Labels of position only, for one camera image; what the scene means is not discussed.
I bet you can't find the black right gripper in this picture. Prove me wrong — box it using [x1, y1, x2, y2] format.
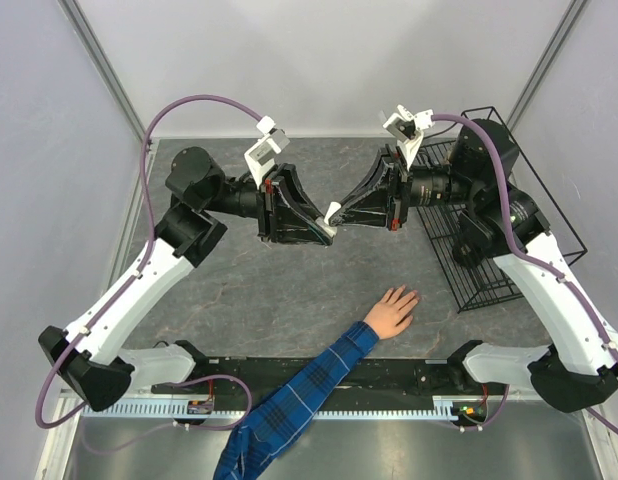
[330, 143, 480, 231]

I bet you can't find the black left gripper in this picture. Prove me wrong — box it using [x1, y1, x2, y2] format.
[204, 162, 337, 245]

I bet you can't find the white nail polish brush cap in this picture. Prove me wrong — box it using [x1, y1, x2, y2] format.
[324, 201, 341, 224]

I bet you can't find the blue plaid sleeved forearm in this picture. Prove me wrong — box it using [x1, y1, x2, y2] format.
[213, 321, 379, 479]

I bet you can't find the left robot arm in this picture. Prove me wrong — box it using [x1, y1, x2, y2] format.
[39, 146, 337, 412]

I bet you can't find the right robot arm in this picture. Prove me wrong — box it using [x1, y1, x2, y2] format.
[326, 112, 618, 413]

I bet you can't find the person's bare hand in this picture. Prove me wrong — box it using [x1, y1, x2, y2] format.
[363, 285, 419, 340]

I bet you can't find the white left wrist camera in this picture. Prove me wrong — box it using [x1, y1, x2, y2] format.
[244, 116, 290, 188]

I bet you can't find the black wire dish rack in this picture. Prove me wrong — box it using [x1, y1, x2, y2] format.
[417, 106, 588, 313]

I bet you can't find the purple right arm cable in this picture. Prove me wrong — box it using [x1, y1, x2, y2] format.
[431, 113, 618, 439]

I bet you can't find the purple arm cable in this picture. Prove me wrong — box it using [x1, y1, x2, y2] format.
[431, 113, 618, 439]
[34, 94, 265, 429]

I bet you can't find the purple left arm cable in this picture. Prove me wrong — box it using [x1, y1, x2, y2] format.
[34, 94, 265, 429]

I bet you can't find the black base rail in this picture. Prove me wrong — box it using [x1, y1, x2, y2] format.
[152, 355, 505, 403]

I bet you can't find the slotted cable duct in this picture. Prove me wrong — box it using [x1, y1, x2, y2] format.
[82, 398, 487, 421]

